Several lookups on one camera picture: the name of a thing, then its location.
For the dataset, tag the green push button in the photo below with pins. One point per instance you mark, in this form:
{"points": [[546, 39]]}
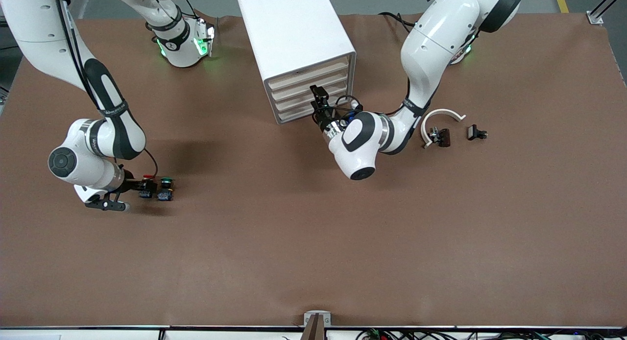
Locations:
{"points": [[165, 195]]}

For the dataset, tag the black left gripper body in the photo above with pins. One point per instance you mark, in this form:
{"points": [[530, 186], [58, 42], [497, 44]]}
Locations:
{"points": [[324, 119]]}

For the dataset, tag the dark brown small component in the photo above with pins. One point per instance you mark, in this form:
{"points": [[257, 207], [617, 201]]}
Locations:
{"points": [[445, 137]]}

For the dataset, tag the brown camera post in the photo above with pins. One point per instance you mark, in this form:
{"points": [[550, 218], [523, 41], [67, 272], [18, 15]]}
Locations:
{"points": [[313, 330]]}

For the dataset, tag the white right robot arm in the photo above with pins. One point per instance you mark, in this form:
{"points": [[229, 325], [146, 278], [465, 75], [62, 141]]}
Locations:
{"points": [[44, 31]]}

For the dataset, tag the brown table mat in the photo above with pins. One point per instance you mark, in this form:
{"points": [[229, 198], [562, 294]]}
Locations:
{"points": [[313, 242]]}

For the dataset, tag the grey metal bracket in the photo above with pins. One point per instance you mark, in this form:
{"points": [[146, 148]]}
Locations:
{"points": [[307, 314]]}

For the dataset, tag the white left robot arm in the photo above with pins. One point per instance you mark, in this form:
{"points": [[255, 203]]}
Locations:
{"points": [[426, 36]]}

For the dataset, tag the white curved plastic piece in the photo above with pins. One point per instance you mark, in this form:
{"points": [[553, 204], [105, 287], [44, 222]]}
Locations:
{"points": [[448, 111]]}

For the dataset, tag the aluminium frame profile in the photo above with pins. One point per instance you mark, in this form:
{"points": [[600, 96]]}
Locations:
{"points": [[595, 17]]}

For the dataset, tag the red push button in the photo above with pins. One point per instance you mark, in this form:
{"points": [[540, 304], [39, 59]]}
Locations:
{"points": [[147, 176]]}

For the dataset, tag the small black clip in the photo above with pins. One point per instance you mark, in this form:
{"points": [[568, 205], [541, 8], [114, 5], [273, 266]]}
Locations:
{"points": [[472, 132]]}

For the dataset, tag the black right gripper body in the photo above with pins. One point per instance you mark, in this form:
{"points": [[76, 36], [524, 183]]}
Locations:
{"points": [[133, 184]]}

